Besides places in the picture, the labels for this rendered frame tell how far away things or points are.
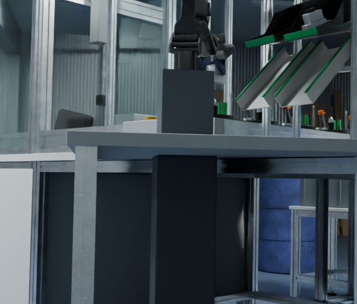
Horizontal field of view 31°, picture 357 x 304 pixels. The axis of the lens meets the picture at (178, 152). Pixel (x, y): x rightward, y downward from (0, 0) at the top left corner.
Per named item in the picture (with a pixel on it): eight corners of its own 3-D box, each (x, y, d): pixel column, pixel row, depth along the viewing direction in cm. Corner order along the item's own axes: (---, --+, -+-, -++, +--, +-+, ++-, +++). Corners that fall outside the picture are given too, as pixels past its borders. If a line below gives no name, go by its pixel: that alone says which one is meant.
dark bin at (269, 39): (275, 42, 196) (268, 19, 194) (246, 49, 206) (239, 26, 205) (333, 17, 211) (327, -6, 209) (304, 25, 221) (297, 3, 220)
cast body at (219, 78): (211, 80, 220) (213, 60, 220) (202, 81, 223) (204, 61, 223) (228, 84, 225) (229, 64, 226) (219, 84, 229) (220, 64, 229)
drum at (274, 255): (311, 266, 598) (312, 174, 602) (330, 275, 542) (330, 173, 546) (250, 265, 594) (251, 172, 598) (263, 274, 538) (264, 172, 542)
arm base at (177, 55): (175, 71, 176) (175, 49, 177) (172, 75, 183) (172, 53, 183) (200, 72, 177) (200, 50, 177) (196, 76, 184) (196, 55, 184)
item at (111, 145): (66, 144, 131) (66, 130, 131) (78, 158, 220) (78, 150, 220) (395, 153, 139) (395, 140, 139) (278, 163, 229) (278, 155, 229)
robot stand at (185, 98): (161, 143, 171) (162, 68, 172) (156, 146, 185) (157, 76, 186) (213, 145, 173) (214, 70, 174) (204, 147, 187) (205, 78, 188)
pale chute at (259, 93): (270, 107, 193) (263, 96, 192) (242, 110, 204) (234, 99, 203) (318, 50, 205) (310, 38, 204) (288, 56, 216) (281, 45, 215)
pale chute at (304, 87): (313, 104, 183) (305, 91, 181) (280, 107, 193) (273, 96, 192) (360, 43, 195) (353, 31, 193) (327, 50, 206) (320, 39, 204)
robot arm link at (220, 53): (217, 36, 211) (228, 28, 214) (178, 41, 224) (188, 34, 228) (226, 58, 214) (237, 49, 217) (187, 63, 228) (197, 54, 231)
